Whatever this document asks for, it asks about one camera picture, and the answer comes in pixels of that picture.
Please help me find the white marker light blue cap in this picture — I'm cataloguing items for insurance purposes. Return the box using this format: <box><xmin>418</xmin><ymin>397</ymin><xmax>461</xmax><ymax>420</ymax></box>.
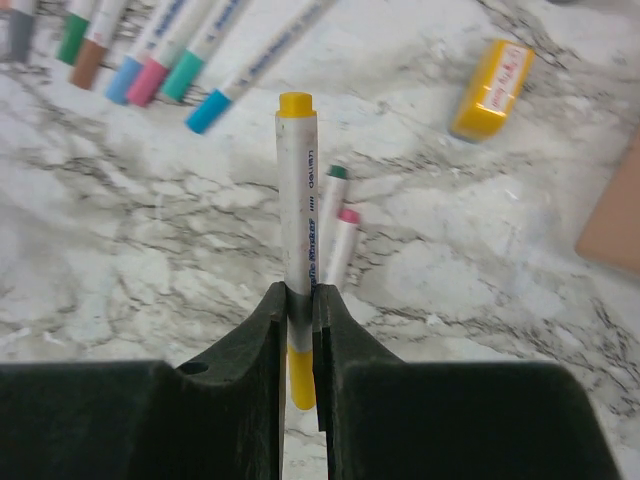
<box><xmin>105</xmin><ymin>0</ymin><xmax>192</xmax><ymax>105</ymax></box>

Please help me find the white marker brown cap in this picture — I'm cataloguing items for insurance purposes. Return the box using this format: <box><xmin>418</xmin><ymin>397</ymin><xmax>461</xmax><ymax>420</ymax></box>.
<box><xmin>69</xmin><ymin>0</ymin><xmax>129</xmax><ymax>90</ymax></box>

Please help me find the white marker yellow cap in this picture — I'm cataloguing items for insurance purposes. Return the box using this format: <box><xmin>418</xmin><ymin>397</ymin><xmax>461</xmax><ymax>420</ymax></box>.
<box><xmin>275</xmin><ymin>92</ymin><xmax>318</xmax><ymax>410</ymax></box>

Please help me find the white marker teal cap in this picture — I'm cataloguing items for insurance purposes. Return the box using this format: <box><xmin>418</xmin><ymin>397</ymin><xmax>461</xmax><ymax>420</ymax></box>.
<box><xmin>160</xmin><ymin>0</ymin><xmax>251</xmax><ymax>102</ymax></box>

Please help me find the white marker grey cap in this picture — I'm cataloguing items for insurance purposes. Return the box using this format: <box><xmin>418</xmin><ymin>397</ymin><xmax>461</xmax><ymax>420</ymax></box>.
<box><xmin>9</xmin><ymin>0</ymin><xmax>38</xmax><ymax>63</ymax></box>

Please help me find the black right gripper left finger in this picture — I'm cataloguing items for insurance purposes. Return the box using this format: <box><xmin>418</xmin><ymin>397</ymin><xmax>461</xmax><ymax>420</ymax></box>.
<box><xmin>1</xmin><ymin>283</ymin><xmax>286</xmax><ymax>479</ymax></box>

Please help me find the orange file organizer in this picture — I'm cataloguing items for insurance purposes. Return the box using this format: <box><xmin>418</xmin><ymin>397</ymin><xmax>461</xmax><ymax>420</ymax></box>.
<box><xmin>575</xmin><ymin>133</ymin><xmax>639</xmax><ymax>275</ymax></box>

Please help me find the white marker dark green cap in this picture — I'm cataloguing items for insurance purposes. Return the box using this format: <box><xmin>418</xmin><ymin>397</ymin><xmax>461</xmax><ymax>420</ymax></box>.
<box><xmin>57</xmin><ymin>0</ymin><xmax>97</xmax><ymax>65</ymax></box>

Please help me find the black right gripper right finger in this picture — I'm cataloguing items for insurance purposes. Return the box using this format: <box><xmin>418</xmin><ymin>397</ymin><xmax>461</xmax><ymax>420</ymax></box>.
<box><xmin>313</xmin><ymin>285</ymin><xmax>620</xmax><ymax>479</ymax></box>

